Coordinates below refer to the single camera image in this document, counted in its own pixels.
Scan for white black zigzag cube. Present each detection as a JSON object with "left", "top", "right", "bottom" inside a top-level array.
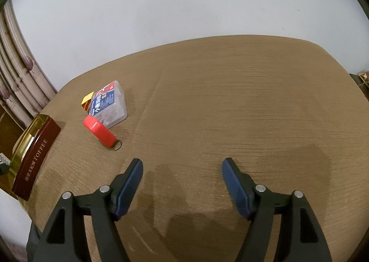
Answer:
[{"left": 0, "top": 153, "right": 10, "bottom": 176}]

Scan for red rounded case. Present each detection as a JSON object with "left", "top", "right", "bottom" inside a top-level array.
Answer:
[{"left": 83, "top": 115, "right": 122, "bottom": 151}]

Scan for gold red striped cube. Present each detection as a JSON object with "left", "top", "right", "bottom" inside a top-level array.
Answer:
[{"left": 81, "top": 92, "right": 95, "bottom": 111}]

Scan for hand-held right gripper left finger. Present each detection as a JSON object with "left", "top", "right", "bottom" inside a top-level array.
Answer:
[{"left": 36, "top": 158, "right": 144, "bottom": 262}]

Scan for clear box with blue label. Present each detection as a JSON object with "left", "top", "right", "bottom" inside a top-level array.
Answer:
[{"left": 87, "top": 80, "right": 128, "bottom": 128}]

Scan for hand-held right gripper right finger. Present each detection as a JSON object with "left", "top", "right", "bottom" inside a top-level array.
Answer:
[{"left": 221, "top": 157, "right": 332, "bottom": 262}]

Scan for beige patterned curtain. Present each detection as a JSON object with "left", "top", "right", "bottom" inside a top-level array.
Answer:
[{"left": 0, "top": 0, "right": 58, "bottom": 136}]

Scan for dark wooden cabinet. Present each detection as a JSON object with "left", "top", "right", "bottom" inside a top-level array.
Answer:
[{"left": 349, "top": 73, "right": 369, "bottom": 90}]

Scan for dark red rectangular tin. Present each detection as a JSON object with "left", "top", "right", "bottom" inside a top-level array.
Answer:
[{"left": 0, "top": 114, "right": 62, "bottom": 201}]

